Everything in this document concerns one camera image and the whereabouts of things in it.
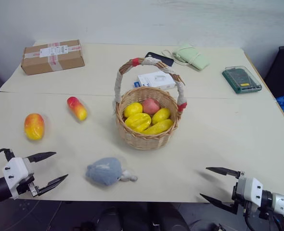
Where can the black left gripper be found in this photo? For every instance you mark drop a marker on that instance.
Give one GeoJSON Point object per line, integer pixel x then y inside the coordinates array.
{"type": "Point", "coordinates": [34, 188]}

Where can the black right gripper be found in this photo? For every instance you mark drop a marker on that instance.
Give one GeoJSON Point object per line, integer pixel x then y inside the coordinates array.
{"type": "Point", "coordinates": [235, 192]}

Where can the plump red-yellow mango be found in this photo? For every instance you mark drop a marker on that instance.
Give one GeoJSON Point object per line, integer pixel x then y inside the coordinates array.
{"type": "Point", "coordinates": [34, 127]}

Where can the grey-blue plush toy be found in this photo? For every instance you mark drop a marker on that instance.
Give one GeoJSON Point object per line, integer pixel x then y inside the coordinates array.
{"type": "Point", "coordinates": [104, 170]}

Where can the slim red-yellow mango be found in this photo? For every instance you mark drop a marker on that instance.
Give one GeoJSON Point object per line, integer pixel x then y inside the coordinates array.
{"type": "Point", "coordinates": [77, 108]}

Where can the long yellow mango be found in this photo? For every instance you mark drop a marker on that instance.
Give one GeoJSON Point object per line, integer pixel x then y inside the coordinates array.
{"type": "Point", "coordinates": [158, 127]}

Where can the small yellow lemon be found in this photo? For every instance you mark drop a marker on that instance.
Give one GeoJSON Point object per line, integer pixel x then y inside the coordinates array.
{"type": "Point", "coordinates": [133, 109]}
{"type": "Point", "coordinates": [161, 115]}

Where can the yellow starfruit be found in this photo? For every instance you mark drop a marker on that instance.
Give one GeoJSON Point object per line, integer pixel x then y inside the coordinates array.
{"type": "Point", "coordinates": [138, 121]}

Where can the red apple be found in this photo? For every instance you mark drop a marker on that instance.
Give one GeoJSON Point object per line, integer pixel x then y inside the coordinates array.
{"type": "Point", "coordinates": [151, 106]}

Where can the green electronic device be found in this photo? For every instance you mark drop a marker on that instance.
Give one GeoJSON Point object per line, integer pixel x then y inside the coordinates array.
{"type": "Point", "coordinates": [241, 79]}

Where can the taped cardboard box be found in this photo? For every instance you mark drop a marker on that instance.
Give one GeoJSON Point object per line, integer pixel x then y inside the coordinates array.
{"type": "Point", "coordinates": [53, 57]}

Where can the white product box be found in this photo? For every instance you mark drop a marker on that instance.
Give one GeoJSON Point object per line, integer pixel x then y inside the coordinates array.
{"type": "Point", "coordinates": [156, 80]}

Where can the black chair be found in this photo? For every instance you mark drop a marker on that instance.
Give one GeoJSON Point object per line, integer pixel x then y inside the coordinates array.
{"type": "Point", "coordinates": [282, 69]}

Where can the black phone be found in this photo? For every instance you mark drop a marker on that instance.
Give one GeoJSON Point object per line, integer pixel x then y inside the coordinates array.
{"type": "Point", "coordinates": [163, 60]}

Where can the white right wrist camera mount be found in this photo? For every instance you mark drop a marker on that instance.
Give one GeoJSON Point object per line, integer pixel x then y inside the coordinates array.
{"type": "Point", "coordinates": [250, 190]}

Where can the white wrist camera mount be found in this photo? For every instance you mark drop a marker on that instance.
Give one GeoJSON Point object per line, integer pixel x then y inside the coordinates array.
{"type": "Point", "coordinates": [15, 168]}
{"type": "Point", "coordinates": [250, 190]}

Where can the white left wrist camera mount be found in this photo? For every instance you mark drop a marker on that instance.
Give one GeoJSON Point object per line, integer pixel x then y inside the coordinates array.
{"type": "Point", "coordinates": [15, 168]}

